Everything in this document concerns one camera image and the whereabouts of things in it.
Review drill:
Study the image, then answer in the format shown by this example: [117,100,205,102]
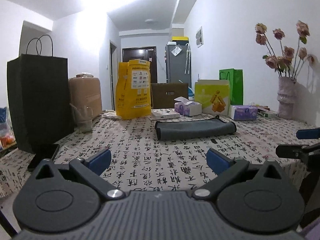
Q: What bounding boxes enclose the dried pink flowers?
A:
[255,21,316,80]

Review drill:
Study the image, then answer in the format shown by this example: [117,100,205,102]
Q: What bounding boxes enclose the dark brown door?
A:
[122,47,158,83]

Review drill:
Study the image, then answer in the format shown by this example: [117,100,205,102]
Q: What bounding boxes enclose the white flat box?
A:
[149,109,181,120]

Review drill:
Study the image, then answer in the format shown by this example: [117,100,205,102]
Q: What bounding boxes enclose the stacked small boxes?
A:
[257,106,278,118]

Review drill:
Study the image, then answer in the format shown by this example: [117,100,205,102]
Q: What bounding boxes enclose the tan suitcase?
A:
[68,73,103,119]

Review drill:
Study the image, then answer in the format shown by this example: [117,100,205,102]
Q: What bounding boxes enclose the purple and grey towel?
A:
[155,115,237,141]

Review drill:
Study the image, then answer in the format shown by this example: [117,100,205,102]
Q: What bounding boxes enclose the yellow paper bag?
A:
[116,60,151,120]

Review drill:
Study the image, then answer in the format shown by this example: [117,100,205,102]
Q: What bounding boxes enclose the green paper bag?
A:
[219,68,244,105]

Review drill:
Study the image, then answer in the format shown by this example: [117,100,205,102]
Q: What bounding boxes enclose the grey refrigerator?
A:
[165,44,191,86]

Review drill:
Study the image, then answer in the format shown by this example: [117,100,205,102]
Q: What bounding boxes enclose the open purple tissue pack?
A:
[174,96,202,117]

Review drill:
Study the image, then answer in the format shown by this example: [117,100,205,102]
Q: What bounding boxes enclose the closed purple tissue pack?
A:
[229,105,258,121]

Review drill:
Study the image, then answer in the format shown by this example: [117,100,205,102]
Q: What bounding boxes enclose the yellow-green snack gift bag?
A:
[194,80,231,115]

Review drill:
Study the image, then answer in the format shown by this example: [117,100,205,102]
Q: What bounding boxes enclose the wall picture frame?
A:
[195,27,204,48]

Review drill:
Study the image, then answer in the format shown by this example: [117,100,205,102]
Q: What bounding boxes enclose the crumpled white tissue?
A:
[102,111,120,120]

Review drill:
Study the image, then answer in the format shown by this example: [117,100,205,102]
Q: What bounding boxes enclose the clear drinking glass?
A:
[70,103,93,133]

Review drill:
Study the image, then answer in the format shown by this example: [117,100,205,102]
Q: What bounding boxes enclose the black paper bag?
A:
[6,34,75,155]

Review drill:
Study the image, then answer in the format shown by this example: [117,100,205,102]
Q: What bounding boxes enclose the lavender textured vase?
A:
[277,77,297,120]

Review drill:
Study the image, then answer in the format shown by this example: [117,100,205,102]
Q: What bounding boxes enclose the yellow box on refrigerator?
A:
[171,36,189,41]

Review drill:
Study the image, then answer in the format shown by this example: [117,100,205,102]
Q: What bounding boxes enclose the brown chair back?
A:
[151,83,188,109]

